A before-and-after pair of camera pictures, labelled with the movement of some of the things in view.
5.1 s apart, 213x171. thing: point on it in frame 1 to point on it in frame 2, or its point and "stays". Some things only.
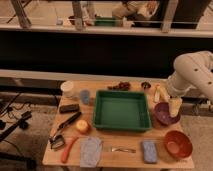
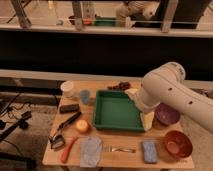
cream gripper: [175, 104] to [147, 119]
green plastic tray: [121, 110] stays
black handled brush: [74, 117] stays
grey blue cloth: [90, 151] stays
